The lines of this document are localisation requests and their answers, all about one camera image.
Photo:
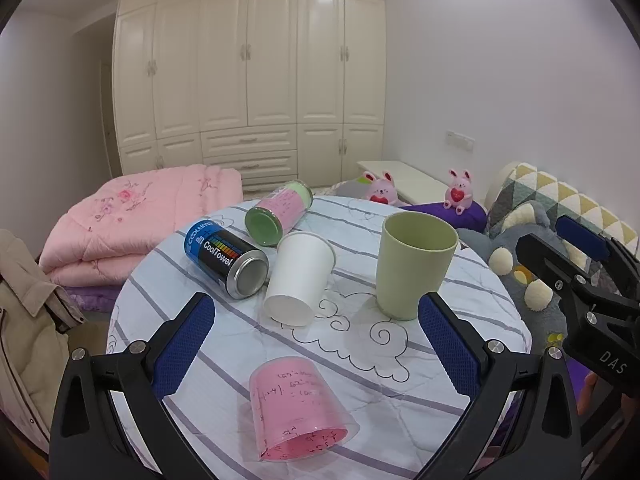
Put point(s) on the blue and black can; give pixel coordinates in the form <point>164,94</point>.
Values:
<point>215,250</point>

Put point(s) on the cream wardrobe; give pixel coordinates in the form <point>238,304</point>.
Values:
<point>250,60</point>

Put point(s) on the striped cloud print tablecloth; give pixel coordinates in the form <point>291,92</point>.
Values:
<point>360,375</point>

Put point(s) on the beige jacket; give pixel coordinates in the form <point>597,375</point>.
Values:
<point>25,335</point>

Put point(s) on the pink and green canister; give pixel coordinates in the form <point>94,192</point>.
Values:
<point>281,207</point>

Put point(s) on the purple cushion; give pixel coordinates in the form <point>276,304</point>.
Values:
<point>472,220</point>

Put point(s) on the folded pink quilt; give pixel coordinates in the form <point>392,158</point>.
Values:
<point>125,220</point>

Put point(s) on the grey plush toy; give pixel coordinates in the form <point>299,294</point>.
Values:
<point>475,245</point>

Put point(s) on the white bench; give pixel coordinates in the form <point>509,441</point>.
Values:
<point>415,175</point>

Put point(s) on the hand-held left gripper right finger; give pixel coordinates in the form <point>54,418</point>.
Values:
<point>450,347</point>

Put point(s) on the white paper cup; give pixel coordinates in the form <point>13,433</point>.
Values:
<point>300,275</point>

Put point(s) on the person's right hand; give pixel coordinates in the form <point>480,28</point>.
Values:
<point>588,395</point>

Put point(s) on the white wall socket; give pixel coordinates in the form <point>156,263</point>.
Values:
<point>460,140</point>

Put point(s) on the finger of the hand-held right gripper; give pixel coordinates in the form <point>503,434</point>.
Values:
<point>547,260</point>
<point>580,236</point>

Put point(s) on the purple bedsheet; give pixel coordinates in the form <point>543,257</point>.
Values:
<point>85,300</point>

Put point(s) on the pink bunny plush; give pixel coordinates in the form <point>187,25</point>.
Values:
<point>382,190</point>
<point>459,192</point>

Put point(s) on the light green cup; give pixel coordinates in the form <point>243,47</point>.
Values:
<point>405,280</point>

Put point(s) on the triangle pattern pillow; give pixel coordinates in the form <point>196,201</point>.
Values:
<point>550,185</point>

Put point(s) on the pink translucent plastic cup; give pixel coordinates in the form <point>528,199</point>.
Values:
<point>295,400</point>

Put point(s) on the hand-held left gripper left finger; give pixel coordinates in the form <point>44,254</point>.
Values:
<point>182,347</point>

